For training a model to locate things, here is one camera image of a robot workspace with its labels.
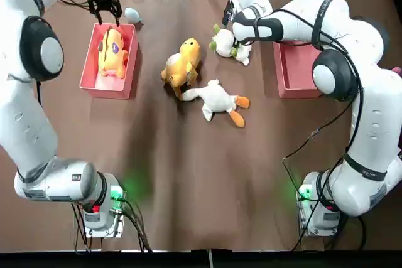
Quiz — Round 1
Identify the white goose doll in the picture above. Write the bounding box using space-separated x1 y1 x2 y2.
182 79 251 129

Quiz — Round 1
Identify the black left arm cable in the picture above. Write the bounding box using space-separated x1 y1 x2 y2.
71 197 154 254

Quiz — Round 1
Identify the yellow doll with purple mark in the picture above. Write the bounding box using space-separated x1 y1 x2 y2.
97 26 130 79

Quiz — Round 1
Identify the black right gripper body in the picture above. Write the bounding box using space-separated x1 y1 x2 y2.
222 0 235 28

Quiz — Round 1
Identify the orange-yellow bear doll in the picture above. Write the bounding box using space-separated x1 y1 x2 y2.
160 37 202 98

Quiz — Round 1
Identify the small light blue plush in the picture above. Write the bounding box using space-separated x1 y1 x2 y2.
123 7 144 25

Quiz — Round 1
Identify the white doll with green leaves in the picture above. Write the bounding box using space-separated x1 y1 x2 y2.
209 24 253 67

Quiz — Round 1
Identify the pink plastic box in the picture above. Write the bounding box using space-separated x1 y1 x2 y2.
79 22 140 100
272 41 325 99

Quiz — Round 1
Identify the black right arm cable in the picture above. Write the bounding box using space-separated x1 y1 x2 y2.
281 7 367 252

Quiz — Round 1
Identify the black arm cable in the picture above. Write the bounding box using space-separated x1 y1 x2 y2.
281 7 367 252
71 197 154 254

